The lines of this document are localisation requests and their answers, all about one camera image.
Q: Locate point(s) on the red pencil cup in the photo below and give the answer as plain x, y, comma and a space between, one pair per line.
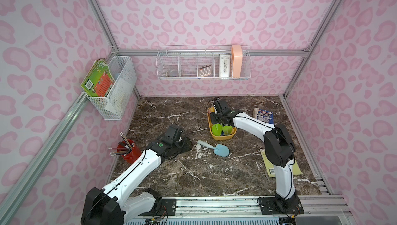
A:
127, 149

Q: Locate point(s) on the white wire wall shelf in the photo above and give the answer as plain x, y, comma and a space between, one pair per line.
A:
183, 62

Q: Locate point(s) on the white box on shelf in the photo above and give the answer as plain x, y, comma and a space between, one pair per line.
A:
224, 65

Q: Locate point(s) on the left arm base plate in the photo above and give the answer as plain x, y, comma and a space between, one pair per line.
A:
167, 205

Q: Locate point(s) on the yellow plastic storage box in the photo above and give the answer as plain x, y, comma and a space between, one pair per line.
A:
211, 111

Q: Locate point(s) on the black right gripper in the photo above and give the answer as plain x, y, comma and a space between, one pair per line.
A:
217, 117

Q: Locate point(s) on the yellow-green booklet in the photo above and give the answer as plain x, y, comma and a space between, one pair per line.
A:
270, 167

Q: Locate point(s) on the light blue shovel white handle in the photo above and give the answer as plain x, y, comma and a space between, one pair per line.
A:
219, 149

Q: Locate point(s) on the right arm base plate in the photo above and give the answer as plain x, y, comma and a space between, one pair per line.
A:
279, 206

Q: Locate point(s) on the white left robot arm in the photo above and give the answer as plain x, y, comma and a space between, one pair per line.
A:
112, 205

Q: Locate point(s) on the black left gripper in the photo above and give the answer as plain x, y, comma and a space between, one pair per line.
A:
182, 142

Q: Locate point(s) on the large green shovel yellow handle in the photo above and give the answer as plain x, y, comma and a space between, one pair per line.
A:
227, 130

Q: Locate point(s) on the white mesh wall basket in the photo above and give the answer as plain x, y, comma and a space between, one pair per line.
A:
113, 106

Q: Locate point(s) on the green shovel blue-tipped handle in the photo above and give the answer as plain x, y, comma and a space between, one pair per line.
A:
216, 130

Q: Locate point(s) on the green red book in basket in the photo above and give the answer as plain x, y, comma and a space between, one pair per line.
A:
99, 80

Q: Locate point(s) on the small calculator on shelf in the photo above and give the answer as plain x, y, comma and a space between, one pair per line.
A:
205, 71

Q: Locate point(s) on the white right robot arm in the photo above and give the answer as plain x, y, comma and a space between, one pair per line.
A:
278, 143

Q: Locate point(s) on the pink box on shelf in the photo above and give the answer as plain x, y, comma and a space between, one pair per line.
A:
237, 60

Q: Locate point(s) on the blue Macmillan paperback book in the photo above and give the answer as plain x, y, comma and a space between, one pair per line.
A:
264, 116

